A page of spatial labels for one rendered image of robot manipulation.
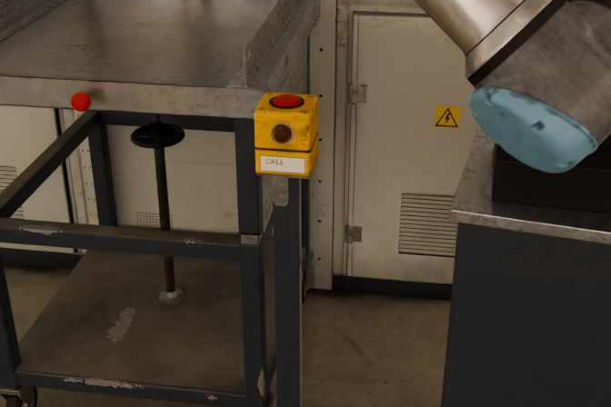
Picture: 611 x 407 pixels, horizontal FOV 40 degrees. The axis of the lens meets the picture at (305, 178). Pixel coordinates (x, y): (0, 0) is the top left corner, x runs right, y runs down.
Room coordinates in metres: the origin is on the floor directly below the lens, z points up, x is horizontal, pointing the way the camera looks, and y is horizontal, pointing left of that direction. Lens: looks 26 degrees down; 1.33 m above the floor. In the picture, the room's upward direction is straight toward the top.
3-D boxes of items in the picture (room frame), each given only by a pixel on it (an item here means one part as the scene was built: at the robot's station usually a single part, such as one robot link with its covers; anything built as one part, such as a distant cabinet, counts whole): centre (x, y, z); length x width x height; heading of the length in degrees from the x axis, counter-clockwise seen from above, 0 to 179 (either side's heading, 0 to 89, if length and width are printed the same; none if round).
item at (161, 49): (1.69, 0.32, 0.82); 0.68 x 0.62 x 0.06; 171
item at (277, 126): (1.06, 0.03, 0.87); 0.03 x 0.01 x 0.03; 81
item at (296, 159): (1.11, 0.03, 0.85); 0.08 x 0.08 x 0.10; 81
